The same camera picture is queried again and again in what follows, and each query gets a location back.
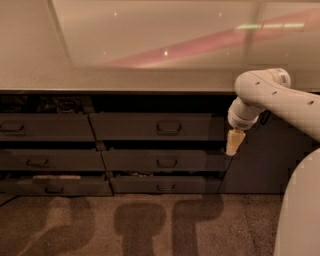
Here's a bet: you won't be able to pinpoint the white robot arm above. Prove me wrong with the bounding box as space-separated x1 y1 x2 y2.
226 68 320 256

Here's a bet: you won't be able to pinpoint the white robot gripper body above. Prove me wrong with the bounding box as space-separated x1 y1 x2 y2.
228 106 260 130

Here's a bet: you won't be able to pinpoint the dark drawer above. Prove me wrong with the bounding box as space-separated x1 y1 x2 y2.
101 149 234 173
89 113 225 141
0 113 94 142
0 149 105 171
110 176 221 194
0 175 113 196

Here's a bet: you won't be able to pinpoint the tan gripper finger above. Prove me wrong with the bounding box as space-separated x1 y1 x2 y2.
226 129 246 156

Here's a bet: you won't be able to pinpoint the items inside left drawer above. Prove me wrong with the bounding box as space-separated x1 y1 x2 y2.
0 95 83 114

